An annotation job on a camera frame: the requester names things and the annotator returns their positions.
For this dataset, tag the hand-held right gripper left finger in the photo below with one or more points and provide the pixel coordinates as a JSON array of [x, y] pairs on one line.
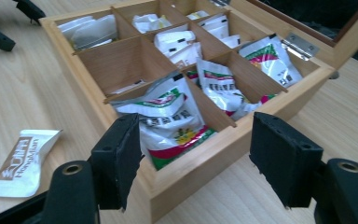
[[116, 161]]

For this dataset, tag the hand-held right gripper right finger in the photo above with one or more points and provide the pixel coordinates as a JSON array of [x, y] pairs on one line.
[[282, 158]]

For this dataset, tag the white packet green red print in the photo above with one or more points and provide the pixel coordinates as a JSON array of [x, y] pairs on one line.
[[251, 107], [171, 124], [270, 59], [219, 88]]

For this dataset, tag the wooden compartment box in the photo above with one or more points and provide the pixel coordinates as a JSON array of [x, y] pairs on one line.
[[199, 174]]

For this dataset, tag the white sachet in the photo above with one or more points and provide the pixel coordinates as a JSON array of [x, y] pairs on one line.
[[90, 31], [175, 45], [219, 28], [149, 22], [199, 14], [127, 87]]

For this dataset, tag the white packet brown print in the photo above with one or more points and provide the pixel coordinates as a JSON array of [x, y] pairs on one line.
[[21, 168]]

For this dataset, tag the metal hinge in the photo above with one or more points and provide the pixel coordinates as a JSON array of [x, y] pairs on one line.
[[220, 2], [301, 45]]

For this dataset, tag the wooden box lid with window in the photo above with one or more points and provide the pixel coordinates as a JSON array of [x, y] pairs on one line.
[[338, 53]]

